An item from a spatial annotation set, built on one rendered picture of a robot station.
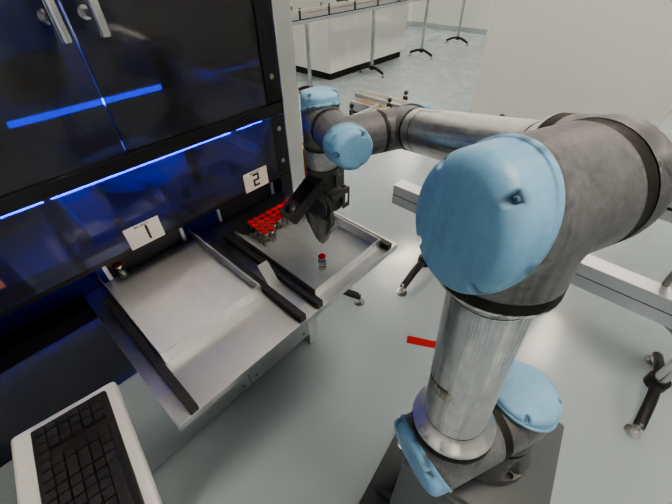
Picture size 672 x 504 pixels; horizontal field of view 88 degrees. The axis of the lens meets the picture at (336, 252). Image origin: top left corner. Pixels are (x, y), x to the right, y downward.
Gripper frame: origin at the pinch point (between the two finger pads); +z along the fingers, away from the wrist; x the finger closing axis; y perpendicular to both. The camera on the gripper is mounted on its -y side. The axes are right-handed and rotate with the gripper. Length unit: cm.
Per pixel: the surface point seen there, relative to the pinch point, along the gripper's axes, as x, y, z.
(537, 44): 8, 155, -19
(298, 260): 7.1, -2.0, 10.1
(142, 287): 29.8, -36.0, 10.2
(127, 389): 31, -53, 42
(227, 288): 13.0, -21.4, 10.2
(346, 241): 2.6, 13.1, 10.1
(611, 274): -63, 97, 43
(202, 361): -0.7, -36.9, 10.4
